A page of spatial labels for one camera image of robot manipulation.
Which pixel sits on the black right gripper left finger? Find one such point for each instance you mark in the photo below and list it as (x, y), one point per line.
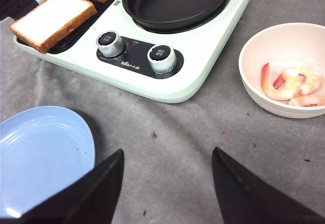
(91, 199)

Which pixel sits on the pink shrimp large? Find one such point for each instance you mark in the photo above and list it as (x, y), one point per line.
(291, 82)

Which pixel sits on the grey table cloth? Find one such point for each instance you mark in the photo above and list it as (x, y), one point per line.
(167, 147)

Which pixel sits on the blue round plate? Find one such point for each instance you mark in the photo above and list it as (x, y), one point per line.
(43, 150)

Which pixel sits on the silver control knob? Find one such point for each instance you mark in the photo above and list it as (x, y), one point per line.
(110, 44)
(162, 58)

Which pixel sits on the beige ribbed bowl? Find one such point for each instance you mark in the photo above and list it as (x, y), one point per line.
(282, 46)

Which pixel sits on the left silver control knob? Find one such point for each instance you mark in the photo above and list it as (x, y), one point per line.
(110, 44)

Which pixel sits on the right silver control knob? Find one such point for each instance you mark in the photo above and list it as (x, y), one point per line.
(162, 58)

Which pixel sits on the black round frying pan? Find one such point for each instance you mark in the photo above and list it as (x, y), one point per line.
(172, 16)

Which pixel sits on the mint green breakfast maker base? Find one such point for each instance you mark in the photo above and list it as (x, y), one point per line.
(195, 52)

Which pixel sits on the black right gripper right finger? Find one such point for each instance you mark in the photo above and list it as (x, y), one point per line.
(243, 197)

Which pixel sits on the pink shrimp small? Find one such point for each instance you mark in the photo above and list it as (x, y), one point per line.
(307, 100)

